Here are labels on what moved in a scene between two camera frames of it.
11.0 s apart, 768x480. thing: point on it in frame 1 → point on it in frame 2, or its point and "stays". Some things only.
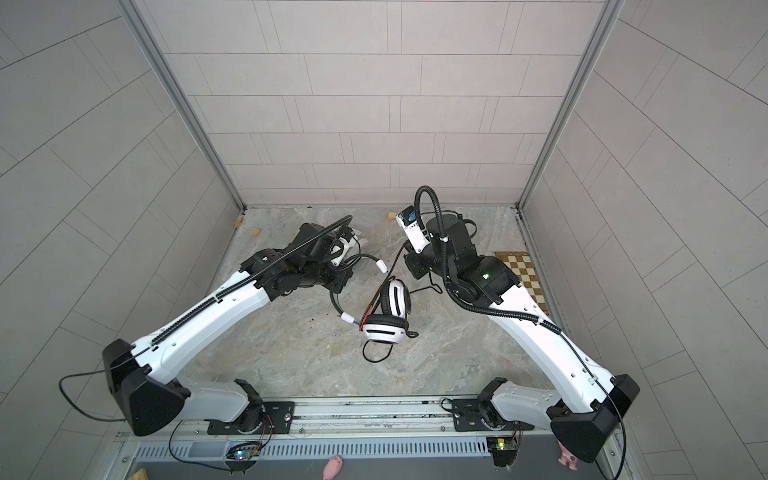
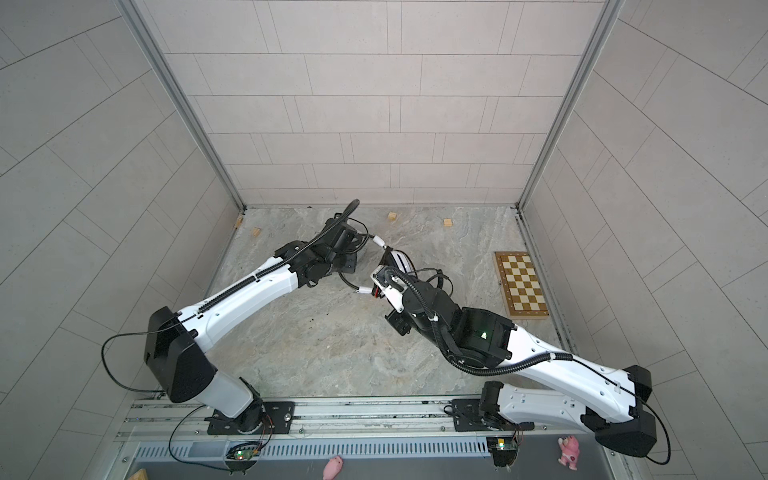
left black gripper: [343, 275] → [350, 269]
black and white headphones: [385, 317] → [391, 259]
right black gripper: [414, 264] → [394, 318]
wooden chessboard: [522, 266] stays
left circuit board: [246, 452] stays
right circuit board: [504, 450] stays
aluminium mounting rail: [351, 418] stays
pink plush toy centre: [332, 467] stays
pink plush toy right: [567, 458] stays
